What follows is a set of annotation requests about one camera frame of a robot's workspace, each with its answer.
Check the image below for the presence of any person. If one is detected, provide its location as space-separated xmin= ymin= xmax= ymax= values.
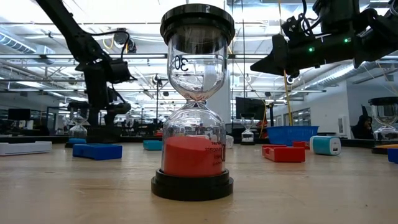
xmin=350 ymin=114 xmax=374 ymax=140

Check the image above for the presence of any teal blue wall charger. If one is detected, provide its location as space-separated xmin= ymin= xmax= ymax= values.
xmin=309 ymin=135 xmax=342 ymax=156

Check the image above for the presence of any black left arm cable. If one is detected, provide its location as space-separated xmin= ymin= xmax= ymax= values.
xmin=90 ymin=29 xmax=131 ymax=60

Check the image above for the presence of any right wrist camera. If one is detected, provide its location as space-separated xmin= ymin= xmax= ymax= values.
xmin=287 ymin=14 xmax=312 ymax=40

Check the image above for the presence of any black storage bin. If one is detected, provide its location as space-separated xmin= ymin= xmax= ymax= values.
xmin=86 ymin=124 xmax=123 ymax=144

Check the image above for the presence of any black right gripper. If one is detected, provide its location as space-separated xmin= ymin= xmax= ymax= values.
xmin=250 ymin=32 xmax=356 ymax=79

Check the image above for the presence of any black table frame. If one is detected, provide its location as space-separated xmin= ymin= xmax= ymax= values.
xmin=0 ymin=134 xmax=398 ymax=149

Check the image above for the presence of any black ceiling camera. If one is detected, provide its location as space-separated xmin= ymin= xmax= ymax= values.
xmin=112 ymin=27 xmax=137 ymax=54

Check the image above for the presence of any hourglass with white sand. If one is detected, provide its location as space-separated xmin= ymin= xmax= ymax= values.
xmin=239 ymin=112 xmax=256 ymax=146

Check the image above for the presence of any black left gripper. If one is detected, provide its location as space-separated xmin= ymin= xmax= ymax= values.
xmin=84 ymin=88 xmax=118 ymax=128

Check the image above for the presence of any hourglass with orange sand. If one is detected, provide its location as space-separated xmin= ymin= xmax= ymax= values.
xmin=368 ymin=96 xmax=398 ymax=155

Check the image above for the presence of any blue plastic basket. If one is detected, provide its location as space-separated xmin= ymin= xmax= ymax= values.
xmin=266 ymin=125 xmax=320 ymax=146

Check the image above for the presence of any black puck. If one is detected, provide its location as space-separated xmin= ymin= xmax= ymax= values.
xmin=150 ymin=3 xmax=236 ymax=202

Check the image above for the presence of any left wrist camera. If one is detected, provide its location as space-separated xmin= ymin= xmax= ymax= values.
xmin=105 ymin=101 xmax=132 ymax=115

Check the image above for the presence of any black monitor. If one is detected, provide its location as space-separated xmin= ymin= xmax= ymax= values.
xmin=7 ymin=108 xmax=32 ymax=121
xmin=235 ymin=96 xmax=266 ymax=121

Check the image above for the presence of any black frame stand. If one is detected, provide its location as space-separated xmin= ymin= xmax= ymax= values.
xmin=151 ymin=73 xmax=164 ymax=125

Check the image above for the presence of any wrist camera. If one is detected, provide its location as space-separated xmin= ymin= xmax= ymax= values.
xmin=287 ymin=14 xmax=312 ymax=40
xmin=105 ymin=101 xmax=132 ymax=115

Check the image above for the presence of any white plastic case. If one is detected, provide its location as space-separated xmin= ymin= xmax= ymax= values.
xmin=0 ymin=141 xmax=53 ymax=157

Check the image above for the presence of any teal plastic case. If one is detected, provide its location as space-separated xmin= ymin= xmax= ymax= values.
xmin=142 ymin=139 xmax=163 ymax=151

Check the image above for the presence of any white building column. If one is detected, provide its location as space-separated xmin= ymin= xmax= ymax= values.
xmin=205 ymin=63 xmax=232 ymax=125

